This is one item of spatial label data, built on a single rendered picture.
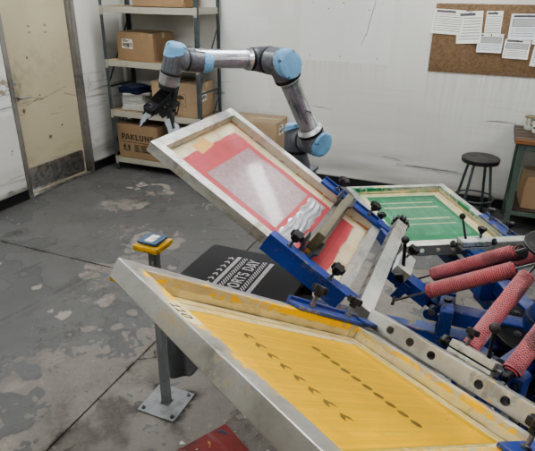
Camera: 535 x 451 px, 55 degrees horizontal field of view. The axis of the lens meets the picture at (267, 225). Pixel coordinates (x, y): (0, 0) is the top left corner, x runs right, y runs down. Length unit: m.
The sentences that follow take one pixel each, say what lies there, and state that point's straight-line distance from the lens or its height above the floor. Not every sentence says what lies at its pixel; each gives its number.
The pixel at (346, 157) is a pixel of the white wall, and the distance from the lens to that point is 5.82.
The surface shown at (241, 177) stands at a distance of 1.85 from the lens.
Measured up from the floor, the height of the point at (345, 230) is 1.17.
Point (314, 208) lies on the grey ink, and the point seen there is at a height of 1.25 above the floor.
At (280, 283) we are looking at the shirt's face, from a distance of 2.05.
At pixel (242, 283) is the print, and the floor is 0.95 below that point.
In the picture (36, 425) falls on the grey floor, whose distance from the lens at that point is 3.01.
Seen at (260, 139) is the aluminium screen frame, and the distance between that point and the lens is 2.12.
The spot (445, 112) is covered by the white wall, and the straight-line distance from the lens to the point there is 5.55.
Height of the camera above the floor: 2.00
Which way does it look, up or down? 24 degrees down
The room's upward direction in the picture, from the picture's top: 1 degrees clockwise
